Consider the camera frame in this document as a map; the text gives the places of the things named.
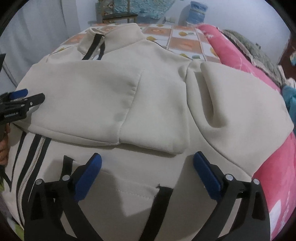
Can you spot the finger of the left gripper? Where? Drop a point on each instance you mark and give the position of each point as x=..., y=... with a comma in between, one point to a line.
x=9, y=96
x=28, y=101

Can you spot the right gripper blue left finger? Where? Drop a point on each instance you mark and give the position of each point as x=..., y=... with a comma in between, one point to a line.
x=84, y=176

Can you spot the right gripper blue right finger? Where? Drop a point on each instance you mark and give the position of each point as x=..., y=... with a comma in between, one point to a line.
x=209, y=174

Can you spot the beige zip jacket black trim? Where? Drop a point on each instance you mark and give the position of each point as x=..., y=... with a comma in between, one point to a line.
x=124, y=97

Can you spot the pink floral blanket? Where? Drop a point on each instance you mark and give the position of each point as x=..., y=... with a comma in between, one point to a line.
x=241, y=114

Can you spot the grey curtain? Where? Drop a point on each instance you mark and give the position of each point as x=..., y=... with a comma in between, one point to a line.
x=36, y=30

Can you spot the blue patterned quilt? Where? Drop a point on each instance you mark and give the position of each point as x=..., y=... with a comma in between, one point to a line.
x=288, y=94

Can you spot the grey lace-edged blanket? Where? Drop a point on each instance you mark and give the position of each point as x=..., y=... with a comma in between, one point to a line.
x=256, y=56

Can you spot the wooden chair dark seat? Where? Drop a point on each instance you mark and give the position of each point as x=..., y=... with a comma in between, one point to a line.
x=108, y=13

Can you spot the brown wooden door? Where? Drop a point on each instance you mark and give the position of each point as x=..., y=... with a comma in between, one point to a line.
x=285, y=62

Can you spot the tiled pattern bed sheet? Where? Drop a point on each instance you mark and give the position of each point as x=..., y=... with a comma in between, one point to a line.
x=188, y=42

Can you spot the teal floral hanging cloth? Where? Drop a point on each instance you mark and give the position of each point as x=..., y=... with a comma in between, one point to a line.
x=154, y=9

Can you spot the blue water dispenser bottle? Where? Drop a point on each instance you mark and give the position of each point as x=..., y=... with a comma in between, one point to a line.
x=196, y=13

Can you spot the wall power socket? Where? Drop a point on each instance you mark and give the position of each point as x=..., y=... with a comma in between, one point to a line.
x=170, y=19

